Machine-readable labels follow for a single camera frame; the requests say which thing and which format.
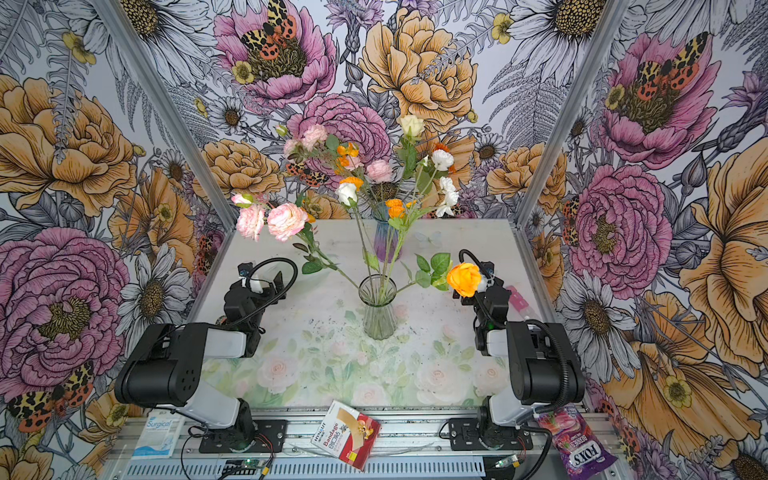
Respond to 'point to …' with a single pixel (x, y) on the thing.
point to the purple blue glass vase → (386, 237)
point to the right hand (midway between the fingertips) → (472, 280)
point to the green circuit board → (248, 466)
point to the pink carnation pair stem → (378, 171)
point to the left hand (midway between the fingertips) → (267, 281)
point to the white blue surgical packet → (158, 434)
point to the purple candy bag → (581, 454)
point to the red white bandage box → (347, 434)
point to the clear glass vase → (377, 292)
